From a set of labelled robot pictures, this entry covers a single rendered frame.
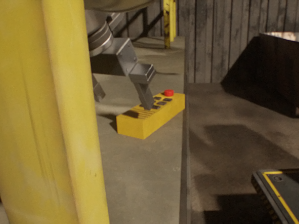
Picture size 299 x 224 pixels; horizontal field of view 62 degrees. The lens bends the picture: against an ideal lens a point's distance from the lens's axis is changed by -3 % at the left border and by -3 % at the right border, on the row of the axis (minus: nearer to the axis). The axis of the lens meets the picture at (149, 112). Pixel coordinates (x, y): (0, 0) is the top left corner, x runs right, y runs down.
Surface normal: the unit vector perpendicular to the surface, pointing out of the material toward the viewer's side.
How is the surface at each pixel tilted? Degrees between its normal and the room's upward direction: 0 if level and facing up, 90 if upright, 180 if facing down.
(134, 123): 90
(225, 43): 90
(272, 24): 90
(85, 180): 90
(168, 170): 0
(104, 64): 120
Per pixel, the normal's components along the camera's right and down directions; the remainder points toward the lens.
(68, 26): 0.99, 0.01
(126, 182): -0.04, -0.94
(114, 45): -0.29, -0.65
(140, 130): -0.51, 0.32
